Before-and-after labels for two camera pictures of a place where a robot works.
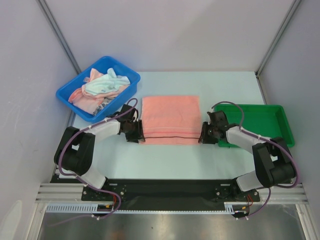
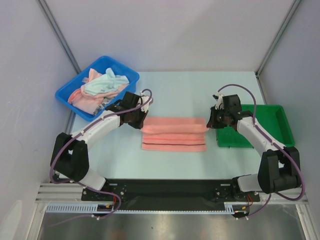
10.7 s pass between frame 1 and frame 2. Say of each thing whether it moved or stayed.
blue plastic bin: stayed
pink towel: moved
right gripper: moved
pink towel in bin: stayed
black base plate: stayed
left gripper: moved
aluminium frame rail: stayed
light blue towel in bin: stayed
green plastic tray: stayed
